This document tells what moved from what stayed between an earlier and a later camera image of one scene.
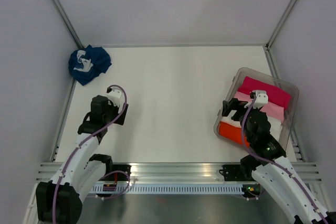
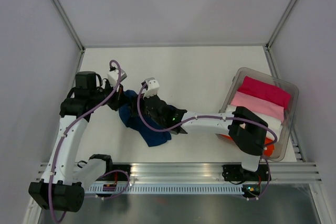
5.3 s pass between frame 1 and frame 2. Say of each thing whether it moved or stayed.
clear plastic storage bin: stayed
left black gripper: moved
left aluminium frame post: stayed
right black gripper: moved
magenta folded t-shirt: stayed
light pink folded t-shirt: stayed
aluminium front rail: stayed
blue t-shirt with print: moved
